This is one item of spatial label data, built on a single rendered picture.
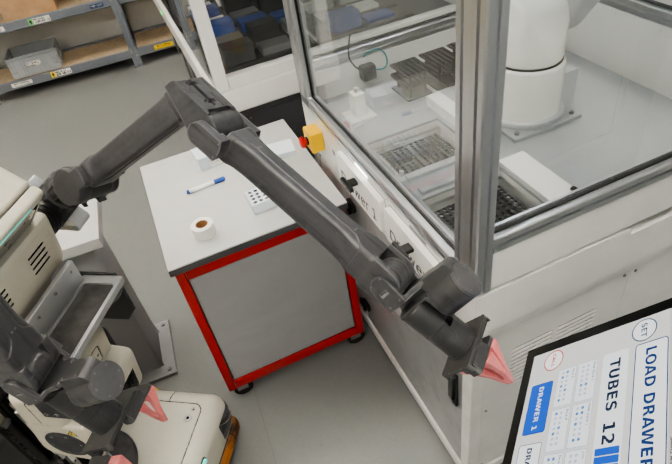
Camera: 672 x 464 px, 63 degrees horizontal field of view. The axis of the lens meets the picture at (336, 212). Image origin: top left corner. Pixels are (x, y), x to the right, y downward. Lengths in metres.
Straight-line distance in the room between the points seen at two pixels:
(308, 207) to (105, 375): 0.39
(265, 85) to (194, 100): 1.31
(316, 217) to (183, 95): 0.30
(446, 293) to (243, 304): 1.15
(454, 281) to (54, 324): 0.82
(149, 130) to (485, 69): 0.58
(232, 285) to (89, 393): 0.97
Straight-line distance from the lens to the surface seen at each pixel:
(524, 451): 0.95
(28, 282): 1.23
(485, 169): 0.96
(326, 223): 0.85
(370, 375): 2.20
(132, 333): 2.28
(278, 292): 1.88
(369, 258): 0.83
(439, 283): 0.81
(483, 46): 0.85
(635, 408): 0.85
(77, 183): 1.18
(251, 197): 1.76
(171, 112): 0.97
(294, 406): 2.18
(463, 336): 0.86
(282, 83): 2.25
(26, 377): 0.90
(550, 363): 1.02
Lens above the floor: 1.84
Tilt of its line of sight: 40 degrees down
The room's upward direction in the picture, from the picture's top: 10 degrees counter-clockwise
